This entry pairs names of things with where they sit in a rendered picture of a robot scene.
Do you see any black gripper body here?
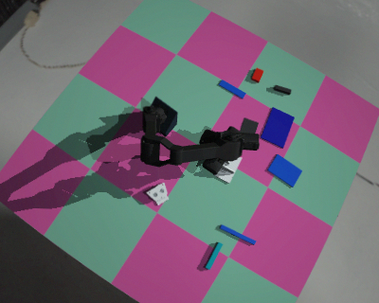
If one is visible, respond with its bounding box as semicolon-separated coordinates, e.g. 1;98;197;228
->
203;126;241;175

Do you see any small black bar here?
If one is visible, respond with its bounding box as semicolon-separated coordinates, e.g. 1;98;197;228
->
275;85;291;95

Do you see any red flat block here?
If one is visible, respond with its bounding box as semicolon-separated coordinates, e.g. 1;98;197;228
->
252;68;263;83

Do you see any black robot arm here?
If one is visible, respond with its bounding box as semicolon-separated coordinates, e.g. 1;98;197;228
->
140;103;260;167

